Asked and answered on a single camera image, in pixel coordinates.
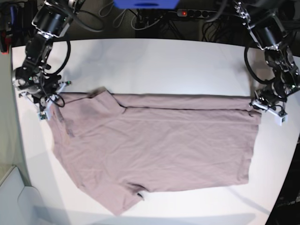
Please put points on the black power strip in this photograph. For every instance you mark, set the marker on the black power strip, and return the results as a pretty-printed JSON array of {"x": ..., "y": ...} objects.
[{"x": 195, "y": 14}]

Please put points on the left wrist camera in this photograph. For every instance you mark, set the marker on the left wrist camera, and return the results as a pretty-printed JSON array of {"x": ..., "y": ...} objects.
[{"x": 280, "y": 119}]

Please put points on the white cabinet corner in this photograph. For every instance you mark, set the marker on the white cabinet corner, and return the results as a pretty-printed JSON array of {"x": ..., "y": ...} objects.
[{"x": 19, "y": 204}]

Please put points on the mauve t-shirt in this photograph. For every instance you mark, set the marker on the mauve t-shirt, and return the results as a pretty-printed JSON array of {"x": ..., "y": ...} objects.
[{"x": 114, "y": 146}]

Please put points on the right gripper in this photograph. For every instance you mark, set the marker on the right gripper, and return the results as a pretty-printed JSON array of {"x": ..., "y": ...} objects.
[{"x": 42, "y": 95}]

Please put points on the blue box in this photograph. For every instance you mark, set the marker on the blue box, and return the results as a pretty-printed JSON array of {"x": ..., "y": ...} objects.
[{"x": 146, "y": 4}]

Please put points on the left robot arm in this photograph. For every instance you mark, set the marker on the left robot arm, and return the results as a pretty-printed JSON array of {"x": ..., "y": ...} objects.
[{"x": 260, "y": 18}]

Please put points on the red clamp tool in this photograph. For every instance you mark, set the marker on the red clamp tool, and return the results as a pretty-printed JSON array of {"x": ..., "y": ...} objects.
[{"x": 5, "y": 41}]

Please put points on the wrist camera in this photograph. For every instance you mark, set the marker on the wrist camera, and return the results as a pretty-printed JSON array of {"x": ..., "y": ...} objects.
[
  {"x": 280, "y": 119},
  {"x": 45, "y": 115}
]

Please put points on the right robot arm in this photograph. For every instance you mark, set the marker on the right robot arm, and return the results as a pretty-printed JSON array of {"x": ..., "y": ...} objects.
[{"x": 32, "y": 79}]

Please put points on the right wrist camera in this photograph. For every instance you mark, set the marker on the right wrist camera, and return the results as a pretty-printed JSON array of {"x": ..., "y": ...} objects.
[{"x": 45, "y": 115}]

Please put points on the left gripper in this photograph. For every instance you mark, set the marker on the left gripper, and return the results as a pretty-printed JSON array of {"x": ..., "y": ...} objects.
[{"x": 268, "y": 102}]

